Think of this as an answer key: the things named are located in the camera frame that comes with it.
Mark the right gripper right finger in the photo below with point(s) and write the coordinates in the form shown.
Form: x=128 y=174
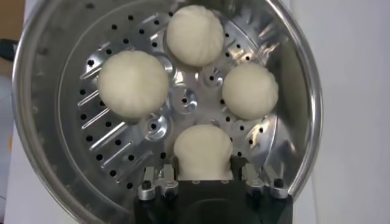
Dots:
x=254 y=179

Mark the white steamed baozi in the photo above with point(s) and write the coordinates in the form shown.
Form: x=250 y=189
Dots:
x=250 y=91
x=195 y=35
x=202 y=152
x=132 y=83

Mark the stainless steel steamer basket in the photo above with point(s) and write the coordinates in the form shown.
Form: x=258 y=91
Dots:
x=45 y=106

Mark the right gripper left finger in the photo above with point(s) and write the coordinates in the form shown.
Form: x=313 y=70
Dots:
x=161 y=182

